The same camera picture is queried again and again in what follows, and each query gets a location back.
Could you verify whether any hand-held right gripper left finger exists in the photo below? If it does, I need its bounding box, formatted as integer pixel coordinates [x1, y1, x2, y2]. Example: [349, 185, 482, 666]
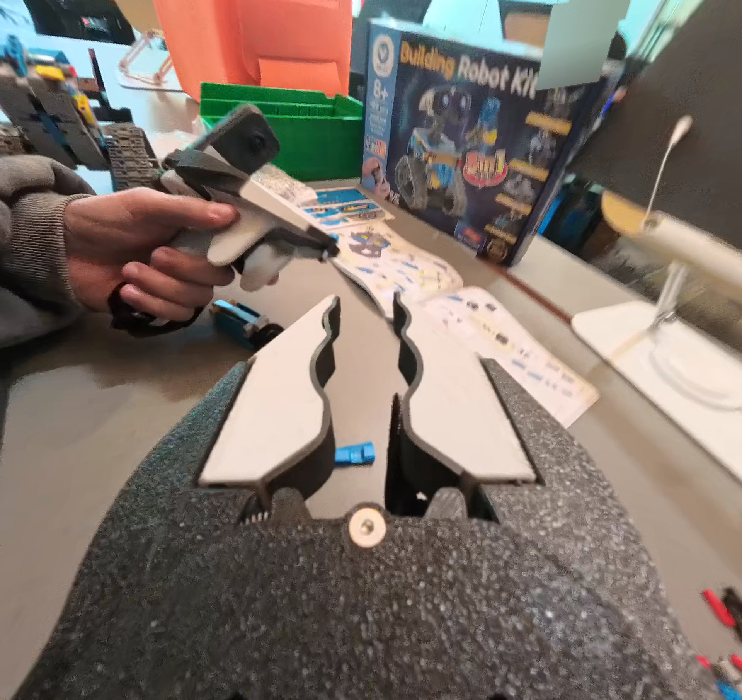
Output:
[198, 294, 342, 506]

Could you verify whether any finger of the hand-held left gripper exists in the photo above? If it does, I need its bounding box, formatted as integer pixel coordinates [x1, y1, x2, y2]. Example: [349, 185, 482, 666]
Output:
[239, 178, 341, 261]

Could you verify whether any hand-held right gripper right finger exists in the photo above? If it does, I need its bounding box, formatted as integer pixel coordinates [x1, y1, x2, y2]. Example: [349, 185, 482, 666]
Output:
[385, 291, 537, 518]

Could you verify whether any black wheel blue beam assembly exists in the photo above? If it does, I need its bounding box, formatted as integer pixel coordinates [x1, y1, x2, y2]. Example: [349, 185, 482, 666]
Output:
[210, 300, 285, 353]

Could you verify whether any pile of small building pieces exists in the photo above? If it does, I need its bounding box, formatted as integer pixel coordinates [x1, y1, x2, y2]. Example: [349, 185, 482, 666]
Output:
[696, 587, 742, 700]

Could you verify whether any person's left forearm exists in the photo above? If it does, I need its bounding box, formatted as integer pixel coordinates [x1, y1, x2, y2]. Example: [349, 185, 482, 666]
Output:
[0, 155, 96, 347]

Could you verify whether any grey desk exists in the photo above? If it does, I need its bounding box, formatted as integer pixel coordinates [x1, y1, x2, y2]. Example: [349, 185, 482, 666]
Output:
[510, 235, 638, 321]
[0, 178, 742, 700]

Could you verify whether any person's left hand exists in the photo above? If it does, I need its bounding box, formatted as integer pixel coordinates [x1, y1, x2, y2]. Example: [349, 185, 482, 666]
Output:
[64, 187, 241, 324]

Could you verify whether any clear bubble wrap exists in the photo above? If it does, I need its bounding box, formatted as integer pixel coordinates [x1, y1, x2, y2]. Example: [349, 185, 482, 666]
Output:
[255, 164, 317, 202]

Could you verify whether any green container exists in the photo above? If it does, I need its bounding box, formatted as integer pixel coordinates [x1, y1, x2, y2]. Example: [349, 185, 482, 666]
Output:
[200, 82, 365, 182]

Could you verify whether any blue sticker sheet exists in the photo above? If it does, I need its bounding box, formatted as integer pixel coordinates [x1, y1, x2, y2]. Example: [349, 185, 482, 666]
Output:
[298, 187, 395, 234]

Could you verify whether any open instruction booklet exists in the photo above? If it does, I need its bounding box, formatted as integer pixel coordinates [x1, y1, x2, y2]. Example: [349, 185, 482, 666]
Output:
[330, 221, 601, 428]

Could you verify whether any orange plastic case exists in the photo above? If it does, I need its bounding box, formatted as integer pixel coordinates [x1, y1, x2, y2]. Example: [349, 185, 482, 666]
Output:
[139, 0, 354, 100]

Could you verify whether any tracked robot model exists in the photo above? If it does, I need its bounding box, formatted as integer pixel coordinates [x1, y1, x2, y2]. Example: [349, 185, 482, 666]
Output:
[0, 33, 160, 191]

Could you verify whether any dark blue toy box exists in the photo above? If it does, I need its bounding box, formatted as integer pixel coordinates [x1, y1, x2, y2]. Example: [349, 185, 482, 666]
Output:
[361, 22, 609, 266]

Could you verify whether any white folding stand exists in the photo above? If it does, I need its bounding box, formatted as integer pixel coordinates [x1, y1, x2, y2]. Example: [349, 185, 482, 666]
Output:
[571, 114, 742, 480]

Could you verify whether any tan wooden board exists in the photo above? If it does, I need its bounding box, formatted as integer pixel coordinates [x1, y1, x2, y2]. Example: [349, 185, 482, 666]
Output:
[600, 190, 656, 237]

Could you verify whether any black flat device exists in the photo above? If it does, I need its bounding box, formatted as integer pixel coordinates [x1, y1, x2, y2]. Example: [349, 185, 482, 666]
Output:
[571, 0, 742, 260]

